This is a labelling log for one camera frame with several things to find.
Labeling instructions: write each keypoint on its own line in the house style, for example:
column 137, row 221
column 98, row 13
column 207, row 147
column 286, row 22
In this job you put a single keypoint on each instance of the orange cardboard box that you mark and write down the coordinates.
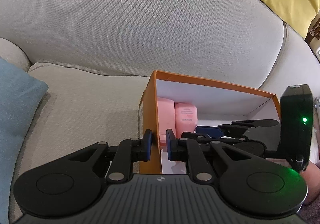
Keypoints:
column 217, row 103

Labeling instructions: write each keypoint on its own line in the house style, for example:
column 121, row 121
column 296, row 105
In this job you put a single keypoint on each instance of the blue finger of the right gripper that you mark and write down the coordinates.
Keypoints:
column 208, row 132

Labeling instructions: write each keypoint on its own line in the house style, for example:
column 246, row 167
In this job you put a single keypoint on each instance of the pink lotion bottle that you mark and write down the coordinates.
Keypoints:
column 185, row 118

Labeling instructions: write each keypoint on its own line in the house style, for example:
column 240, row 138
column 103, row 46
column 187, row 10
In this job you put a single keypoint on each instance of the light blue cushion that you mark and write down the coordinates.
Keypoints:
column 20, row 97

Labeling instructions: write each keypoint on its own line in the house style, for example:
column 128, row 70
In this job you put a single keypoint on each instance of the person's right hand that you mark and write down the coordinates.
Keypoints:
column 311, row 175

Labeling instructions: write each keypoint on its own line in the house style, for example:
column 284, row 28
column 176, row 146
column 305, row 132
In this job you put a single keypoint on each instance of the pink cylindrical container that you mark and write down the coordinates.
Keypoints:
column 166, row 117

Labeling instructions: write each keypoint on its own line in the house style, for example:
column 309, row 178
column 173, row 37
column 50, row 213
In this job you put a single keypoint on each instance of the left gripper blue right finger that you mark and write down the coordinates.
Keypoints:
column 176, row 148

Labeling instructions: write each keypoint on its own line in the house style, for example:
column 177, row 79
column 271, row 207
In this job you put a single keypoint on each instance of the beige fabric sofa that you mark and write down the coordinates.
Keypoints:
column 96, row 56

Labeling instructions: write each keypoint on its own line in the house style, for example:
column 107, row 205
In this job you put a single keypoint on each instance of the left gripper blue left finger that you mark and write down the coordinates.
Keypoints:
column 145, row 146

